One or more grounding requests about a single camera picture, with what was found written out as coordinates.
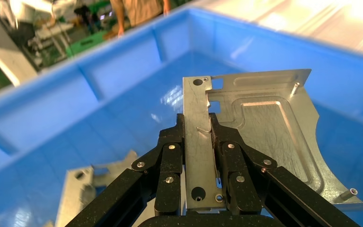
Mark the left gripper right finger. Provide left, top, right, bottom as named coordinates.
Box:
left=209, top=113, right=361, bottom=227

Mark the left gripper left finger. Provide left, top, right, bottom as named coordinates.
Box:
left=65, top=113, right=186, bottom=227

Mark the sheet metal bracket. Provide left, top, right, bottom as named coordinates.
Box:
left=182, top=69, right=363, bottom=212
left=54, top=149, right=157, bottom=227

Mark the blue plastic bin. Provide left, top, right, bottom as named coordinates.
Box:
left=0, top=6, right=363, bottom=227

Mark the green crate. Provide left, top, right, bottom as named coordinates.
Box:
left=65, top=31, right=110, bottom=57

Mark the person in tan clothing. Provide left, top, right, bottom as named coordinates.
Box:
left=109, top=0, right=171, bottom=36

